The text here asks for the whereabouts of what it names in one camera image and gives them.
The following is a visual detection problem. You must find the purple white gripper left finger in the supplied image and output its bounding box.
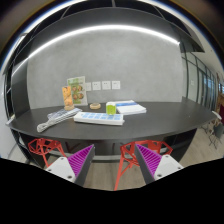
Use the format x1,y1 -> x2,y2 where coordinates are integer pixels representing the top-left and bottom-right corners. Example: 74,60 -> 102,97
46,145 -> 95,186

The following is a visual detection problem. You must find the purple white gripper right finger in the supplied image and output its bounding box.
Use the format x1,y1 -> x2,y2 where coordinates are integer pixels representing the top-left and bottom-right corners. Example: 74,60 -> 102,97
135,144 -> 183,184

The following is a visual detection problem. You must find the green white charger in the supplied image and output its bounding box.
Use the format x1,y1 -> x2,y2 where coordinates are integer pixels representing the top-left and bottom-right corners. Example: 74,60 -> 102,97
106,102 -> 116,115

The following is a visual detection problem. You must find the white blue book stack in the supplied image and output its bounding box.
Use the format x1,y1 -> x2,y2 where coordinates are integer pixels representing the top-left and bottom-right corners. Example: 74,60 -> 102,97
114,100 -> 147,115

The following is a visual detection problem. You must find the orange acrylic menu stand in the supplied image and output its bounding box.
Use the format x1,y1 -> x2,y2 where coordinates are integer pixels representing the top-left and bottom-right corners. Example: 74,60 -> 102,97
62,86 -> 74,110

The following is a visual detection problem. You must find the green food poster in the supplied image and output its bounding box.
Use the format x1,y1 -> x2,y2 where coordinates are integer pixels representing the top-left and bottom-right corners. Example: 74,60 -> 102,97
67,76 -> 88,105

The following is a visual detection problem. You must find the red wire stool right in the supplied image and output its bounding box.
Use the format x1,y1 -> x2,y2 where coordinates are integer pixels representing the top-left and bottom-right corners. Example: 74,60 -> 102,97
114,140 -> 173,190

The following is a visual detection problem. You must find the red wire stool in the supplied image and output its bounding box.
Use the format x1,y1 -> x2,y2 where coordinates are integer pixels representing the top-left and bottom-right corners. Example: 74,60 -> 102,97
28,138 -> 65,166
114,140 -> 173,190

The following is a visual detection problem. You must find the red wire stool left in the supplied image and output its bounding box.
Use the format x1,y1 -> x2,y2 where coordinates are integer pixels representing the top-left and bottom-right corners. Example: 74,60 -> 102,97
28,138 -> 65,166

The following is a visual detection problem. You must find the white wall socket left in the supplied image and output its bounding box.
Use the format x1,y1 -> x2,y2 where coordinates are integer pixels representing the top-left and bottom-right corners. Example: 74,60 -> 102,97
92,82 -> 101,91

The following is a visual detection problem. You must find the white wall socket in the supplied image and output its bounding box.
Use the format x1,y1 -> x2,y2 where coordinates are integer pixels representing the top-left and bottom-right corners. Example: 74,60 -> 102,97
112,81 -> 121,90
92,82 -> 101,91
102,81 -> 111,90

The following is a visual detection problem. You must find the white wall socket middle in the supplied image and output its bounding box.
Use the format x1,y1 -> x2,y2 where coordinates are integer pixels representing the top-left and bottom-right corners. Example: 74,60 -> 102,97
102,81 -> 111,90

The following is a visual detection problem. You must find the white wall socket right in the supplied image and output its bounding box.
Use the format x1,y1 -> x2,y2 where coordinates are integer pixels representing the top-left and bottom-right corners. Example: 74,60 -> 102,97
112,81 -> 121,90

